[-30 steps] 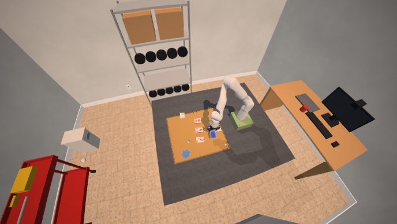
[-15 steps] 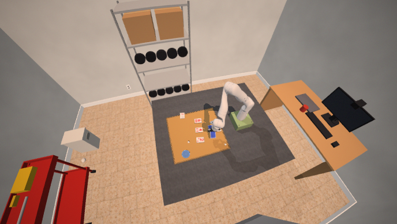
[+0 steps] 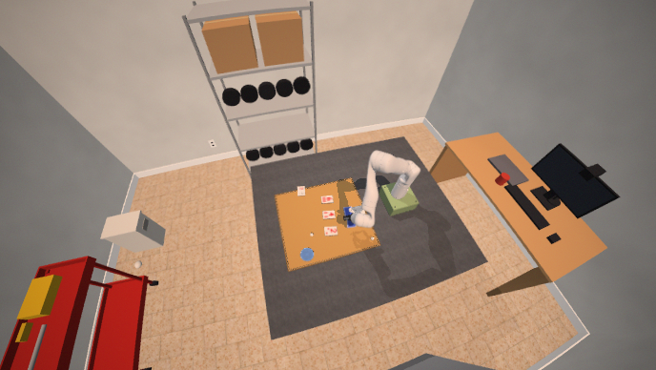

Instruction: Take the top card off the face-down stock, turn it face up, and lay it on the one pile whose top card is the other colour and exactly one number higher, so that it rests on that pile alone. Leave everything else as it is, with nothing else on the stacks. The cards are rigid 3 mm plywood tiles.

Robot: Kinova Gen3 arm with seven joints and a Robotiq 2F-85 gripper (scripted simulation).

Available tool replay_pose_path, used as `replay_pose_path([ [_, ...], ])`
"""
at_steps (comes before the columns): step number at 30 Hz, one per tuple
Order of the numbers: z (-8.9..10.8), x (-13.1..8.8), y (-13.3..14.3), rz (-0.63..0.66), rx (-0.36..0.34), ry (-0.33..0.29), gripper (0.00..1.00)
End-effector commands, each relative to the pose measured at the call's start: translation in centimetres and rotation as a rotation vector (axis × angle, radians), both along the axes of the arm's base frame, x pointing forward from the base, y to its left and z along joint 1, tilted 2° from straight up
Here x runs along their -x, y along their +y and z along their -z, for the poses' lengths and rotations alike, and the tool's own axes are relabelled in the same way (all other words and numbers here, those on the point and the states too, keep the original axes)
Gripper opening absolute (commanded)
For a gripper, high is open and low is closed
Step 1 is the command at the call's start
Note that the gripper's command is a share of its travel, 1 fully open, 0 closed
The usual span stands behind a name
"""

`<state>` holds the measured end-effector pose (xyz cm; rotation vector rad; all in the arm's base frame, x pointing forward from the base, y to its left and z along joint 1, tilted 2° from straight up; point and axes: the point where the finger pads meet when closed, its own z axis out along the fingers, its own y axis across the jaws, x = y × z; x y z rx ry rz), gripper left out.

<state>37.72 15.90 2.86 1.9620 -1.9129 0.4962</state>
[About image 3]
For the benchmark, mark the blue round disc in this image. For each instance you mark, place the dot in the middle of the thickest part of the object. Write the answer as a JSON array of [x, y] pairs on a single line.
[[307, 254]]

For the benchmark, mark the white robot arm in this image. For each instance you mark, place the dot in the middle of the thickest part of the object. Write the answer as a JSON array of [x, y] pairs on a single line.
[[387, 164]]

